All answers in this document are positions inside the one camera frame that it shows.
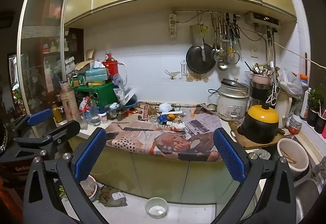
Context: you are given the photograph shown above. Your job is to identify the yellow oil bottle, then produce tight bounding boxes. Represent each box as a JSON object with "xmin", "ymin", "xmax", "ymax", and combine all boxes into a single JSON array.
[{"xmin": 52, "ymin": 102, "xmax": 64, "ymax": 124}]

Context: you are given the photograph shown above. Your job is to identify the stack of bowls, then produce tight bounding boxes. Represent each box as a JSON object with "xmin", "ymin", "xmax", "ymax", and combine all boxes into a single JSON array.
[{"xmin": 288, "ymin": 114, "xmax": 303, "ymax": 135}]

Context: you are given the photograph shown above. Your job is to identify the pink plastic basin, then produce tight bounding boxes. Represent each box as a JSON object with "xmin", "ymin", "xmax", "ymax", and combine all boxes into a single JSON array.
[{"xmin": 80, "ymin": 175, "xmax": 99, "ymax": 201}]

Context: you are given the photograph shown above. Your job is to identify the clear plastic bag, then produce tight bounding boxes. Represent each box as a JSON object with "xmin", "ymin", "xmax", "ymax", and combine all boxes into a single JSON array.
[{"xmin": 278, "ymin": 68, "xmax": 304, "ymax": 99}]

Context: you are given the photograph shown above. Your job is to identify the white rice cooker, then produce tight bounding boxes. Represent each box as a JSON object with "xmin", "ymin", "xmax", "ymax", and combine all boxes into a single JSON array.
[{"xmin": 216, "ymin": 78, "xmax": 251, "ymax": 121}]

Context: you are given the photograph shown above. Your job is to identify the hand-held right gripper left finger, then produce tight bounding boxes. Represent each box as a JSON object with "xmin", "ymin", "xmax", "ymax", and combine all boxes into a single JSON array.
[{"xmin": 23, "ymin": 127, "xmax": 112, "ymax": 224}]

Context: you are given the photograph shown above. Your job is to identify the steel slotted spoon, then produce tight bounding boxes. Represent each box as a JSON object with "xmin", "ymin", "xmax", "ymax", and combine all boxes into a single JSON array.
[{"xmin": 213, "ymin": 19, "xmax": 227, "ymax": 62}]

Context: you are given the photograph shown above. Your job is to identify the wooden cutting board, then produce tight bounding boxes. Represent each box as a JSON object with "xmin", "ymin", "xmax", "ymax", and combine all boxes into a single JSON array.
[{"xmin": 228, "ymin": 121, "xmax": 286, "ymax": 149}]

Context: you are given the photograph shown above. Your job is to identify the white bucket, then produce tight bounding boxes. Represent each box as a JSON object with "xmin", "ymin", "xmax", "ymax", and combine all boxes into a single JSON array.
[{"xmin": 277, "ymin": 138, "xmax": 309, "ymax": 177}]

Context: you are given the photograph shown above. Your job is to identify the glass display cabinet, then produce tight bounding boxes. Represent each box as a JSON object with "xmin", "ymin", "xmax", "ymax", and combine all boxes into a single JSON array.
[{"xmin": 17, "ymin": 0, "xmax": 84, "ymax": 138}]

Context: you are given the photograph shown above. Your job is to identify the utensil hanging rail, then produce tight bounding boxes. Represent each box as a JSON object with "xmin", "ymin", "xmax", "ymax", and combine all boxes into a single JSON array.
[{"xmin": 174, "ymin": 11, "xmax": 241, "ymax": 17}]

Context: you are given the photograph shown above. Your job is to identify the white water heater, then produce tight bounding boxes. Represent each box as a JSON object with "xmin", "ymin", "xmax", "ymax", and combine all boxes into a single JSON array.
[{"xmin": 244, "ymin": 11, "xmax": 283, "ymax": 28}]

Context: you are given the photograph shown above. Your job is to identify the clear glass bottle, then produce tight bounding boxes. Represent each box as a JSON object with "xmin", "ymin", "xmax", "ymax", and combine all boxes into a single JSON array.
[{"xmin": 88, "ymin": 100, "xmax": 101, "ymax": 127}]

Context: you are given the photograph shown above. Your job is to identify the white plastic bottle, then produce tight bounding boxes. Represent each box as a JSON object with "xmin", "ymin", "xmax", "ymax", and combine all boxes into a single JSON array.
[{"xmin": 300, "ymin": 87, "xmax": 312, "ymax": 119}]

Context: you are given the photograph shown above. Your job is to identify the black wok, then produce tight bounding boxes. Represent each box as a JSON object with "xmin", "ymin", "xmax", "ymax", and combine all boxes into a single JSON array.
[{"xmin": 186, "ymin": 44, "xmax": 216, "ymax": 74}]

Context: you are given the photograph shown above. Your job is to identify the stack of paper cups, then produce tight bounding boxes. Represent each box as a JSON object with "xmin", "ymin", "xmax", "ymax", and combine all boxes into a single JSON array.
[{"xmin": 59, "ymin": 81, "xmax": 78, "ymax": 123}]

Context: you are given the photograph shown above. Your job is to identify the black kitchen scissors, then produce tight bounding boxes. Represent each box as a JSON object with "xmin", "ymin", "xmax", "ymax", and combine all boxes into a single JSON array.
[{"xmin": 230, "ymin": 20, "xmax": 241, "ymax": 40}]

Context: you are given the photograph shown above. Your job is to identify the white power strip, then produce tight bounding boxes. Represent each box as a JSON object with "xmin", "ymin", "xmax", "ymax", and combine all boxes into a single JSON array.
[{"xmin": 169, "ymin": 14, "xmax": 178, "ymax": 38}]

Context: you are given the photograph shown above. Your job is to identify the wire mesh strainer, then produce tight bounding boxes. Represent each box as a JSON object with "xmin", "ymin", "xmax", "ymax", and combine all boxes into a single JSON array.
[{"xmin": 226, "ymin": 35, "xmax": 240, "ymax": 65}]

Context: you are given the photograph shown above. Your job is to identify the grey plastic bag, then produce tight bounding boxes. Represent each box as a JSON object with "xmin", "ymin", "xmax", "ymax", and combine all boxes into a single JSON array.
[{"xmin": 98, "ymin": 186, "xmax": 128, "ymax": 208}]

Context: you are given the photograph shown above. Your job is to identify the potted plant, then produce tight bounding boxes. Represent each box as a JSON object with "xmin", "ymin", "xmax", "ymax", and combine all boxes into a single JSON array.
[{"xmin": 307, "ymin": 83, "xmax": 326, "ymax": 135}]

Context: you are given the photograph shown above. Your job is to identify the green metal box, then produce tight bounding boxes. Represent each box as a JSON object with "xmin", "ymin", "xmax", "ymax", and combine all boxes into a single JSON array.
[{"xmin": 74, "ymin": 82, "xmax": 118, "ymax": 110}]

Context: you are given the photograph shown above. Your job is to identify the newspaper sheet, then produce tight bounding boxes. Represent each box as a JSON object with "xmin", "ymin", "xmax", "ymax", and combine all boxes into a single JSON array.
[{"xmin": 104, "ymin": 102, "xmax": 222, "ymax": 162}]

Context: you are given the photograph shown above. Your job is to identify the black pot with yellow lid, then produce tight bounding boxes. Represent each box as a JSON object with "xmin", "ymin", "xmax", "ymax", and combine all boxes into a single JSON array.
[{"xmin": 237, "ymin": 104, "xmax": 280, "ymax": 144}]

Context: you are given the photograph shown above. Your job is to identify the beige hose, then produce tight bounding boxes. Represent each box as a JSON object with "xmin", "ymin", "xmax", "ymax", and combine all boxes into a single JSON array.
[{"xmin": 264, "ymin": 33, "xmax": 278, "ymax": 68}]

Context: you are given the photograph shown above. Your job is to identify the blue bowl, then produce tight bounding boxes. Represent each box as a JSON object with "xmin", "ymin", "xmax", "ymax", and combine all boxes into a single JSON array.
[{"xmin": 119, "ymin": 99, "xmax": 138, "ymax": 110}]

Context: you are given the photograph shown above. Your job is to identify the pink utensil holder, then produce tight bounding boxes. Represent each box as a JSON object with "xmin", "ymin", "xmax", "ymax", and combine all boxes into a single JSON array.
[{"xmin": 245, "ymin": 61, "xmax": 275, "ymax": 86}]

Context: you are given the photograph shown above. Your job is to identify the steel ladle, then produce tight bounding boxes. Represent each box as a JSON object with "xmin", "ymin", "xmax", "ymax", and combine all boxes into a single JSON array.
[{"xmin": 217, "ymin": 19, "xmax": 230, "ymax": 71}]

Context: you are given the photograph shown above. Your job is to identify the white plastic container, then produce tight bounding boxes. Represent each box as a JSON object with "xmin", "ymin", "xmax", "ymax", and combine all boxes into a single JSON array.
[{"xmin": 145, "ymin": 197, "xmax": 169, "ymax": 219}]

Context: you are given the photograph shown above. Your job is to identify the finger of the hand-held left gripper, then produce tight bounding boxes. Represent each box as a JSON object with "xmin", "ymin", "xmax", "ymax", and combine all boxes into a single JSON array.
[
  {"xmin": 11, "ymin": 108, "xmax": 53, "ymax": 135},
  {"xmin": 13, "ymin": 120, "xmax": 81, "ymax": 157}
]

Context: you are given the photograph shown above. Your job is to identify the steel cleaver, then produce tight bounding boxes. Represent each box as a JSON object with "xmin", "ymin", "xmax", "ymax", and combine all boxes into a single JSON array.
[{"xmin": 189, "ymin": 25, "xmax": 208, "ymax": 62}]

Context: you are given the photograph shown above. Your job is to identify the teal tissue box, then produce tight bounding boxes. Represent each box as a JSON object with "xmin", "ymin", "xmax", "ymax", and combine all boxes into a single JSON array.
[{"xmin": 85, "ymin": 61, "xmax": 110, "ymax": 83}]

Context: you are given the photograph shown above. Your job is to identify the steel sink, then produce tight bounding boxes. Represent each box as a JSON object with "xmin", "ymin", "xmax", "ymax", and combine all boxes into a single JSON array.
[{"xmin": 292, "ymin": 178, "xmax": 324, "ymax": 224}]

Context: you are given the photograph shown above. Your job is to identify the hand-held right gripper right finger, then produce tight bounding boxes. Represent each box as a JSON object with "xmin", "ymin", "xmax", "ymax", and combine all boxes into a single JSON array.
[{"xmin": 210, "ymin": 127, "xmax": 298, "ymax": 224}]

